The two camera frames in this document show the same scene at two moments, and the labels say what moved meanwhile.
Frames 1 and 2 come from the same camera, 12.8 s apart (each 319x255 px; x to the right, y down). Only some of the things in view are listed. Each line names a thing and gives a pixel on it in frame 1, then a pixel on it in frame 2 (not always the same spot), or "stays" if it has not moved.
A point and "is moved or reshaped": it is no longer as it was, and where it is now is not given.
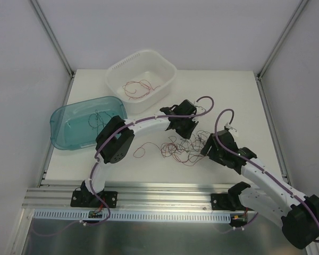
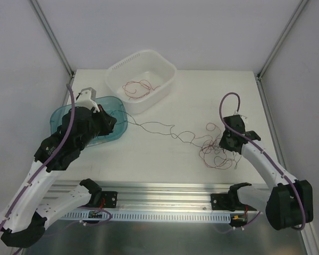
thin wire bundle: (185, 151) is moved or reshaped
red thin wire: (135, 90) stays
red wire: (134, 90) stays
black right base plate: (221, 202) stays
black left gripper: (183, 126) → (104, 120)
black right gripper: (212, 148) → (227, 141)
